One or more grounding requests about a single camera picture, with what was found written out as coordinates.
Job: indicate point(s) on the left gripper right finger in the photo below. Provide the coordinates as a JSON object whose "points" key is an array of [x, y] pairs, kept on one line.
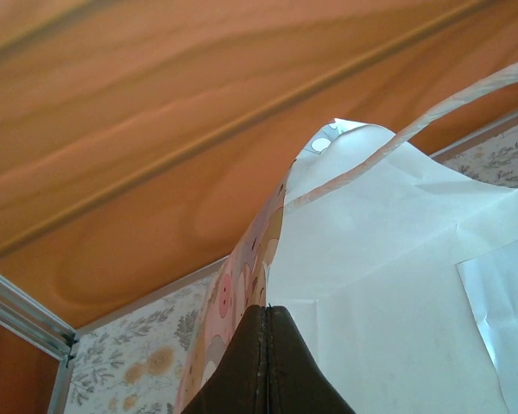
{"points": [[293, 375]]}

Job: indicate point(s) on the aluminium frame side rail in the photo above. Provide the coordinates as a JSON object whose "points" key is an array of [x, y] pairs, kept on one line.
{"points": [[60, 388]]}

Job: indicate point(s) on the floral tablecloth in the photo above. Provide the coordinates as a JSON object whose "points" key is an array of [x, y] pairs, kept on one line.
{"points": [[125, 371]]}

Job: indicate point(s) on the aluminium frame post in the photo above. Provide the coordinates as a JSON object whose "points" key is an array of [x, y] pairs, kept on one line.
{"points": [[21, 310]]}

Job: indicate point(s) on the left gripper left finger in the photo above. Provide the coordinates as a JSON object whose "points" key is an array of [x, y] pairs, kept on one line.
{"points": [[241, 375]]}

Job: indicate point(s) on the white patterned paper bag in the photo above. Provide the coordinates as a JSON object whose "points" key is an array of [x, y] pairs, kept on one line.
{"points": [[371, 280]]}

